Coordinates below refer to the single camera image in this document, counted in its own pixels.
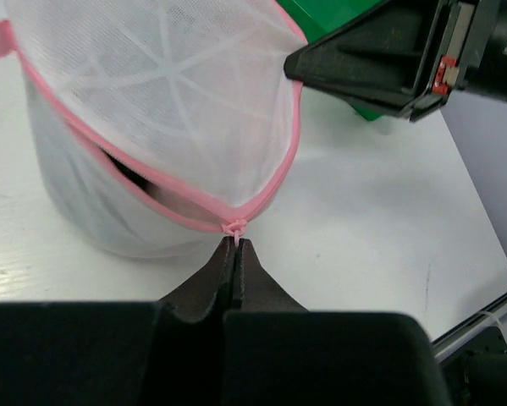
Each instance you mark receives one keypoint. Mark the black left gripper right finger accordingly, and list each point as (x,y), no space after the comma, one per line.
(323,358)

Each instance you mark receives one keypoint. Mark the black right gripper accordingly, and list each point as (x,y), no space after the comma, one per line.
(404,58)

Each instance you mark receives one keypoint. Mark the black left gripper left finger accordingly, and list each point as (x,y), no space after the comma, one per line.
(164,352)

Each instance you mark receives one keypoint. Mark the pink bra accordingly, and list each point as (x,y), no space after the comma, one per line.
(174,203)

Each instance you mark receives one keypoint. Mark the green plastic tray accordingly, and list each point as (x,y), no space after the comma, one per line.
(316,18)

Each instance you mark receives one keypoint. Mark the aluminium frame rail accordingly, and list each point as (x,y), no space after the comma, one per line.
(494,314)

